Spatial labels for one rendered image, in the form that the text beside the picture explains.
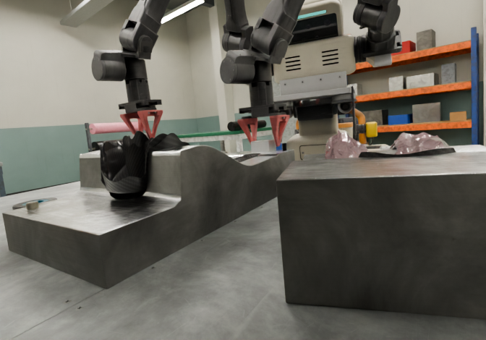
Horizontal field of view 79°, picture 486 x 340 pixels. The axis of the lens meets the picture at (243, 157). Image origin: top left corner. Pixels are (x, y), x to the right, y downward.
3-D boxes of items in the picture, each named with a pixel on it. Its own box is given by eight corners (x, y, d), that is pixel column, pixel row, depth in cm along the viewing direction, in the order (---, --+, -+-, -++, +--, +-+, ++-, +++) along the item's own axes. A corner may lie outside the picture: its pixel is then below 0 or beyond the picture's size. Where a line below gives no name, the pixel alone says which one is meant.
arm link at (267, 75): (275, 56, 71) (259, 61, 75) (253, 53, 66) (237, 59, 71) (277, 85, 72) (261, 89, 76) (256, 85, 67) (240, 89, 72)
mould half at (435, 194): (314, 183, 74) (311, 139, 72) (433, 179, 66) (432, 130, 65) (285, 303, 26) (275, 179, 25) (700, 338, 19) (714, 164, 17)
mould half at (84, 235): (213, 182, 87) (209, 136, 85) (296, 186, 72) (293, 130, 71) (8, 250, 46) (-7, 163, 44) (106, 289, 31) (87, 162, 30)
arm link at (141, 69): (148, 56, 77) (137, 60, 81) (123, 53, 72) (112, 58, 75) (152, 82, 78) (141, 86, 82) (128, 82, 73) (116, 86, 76)
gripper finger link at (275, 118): (280, 147, 68) (276, 105, 67) (253, 148, 72) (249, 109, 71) (292, 144, 73) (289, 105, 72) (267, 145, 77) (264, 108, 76)
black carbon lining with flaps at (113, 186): (214, 162, 78) (210, 126, 77) (268, 161, 69) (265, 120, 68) (82, 194, 49) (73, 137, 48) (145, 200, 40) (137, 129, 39)
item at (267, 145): (276, 156, 84) (275, 137, 83) (293, 155, 81) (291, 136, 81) (252, 163, 73) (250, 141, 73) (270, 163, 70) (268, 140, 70)
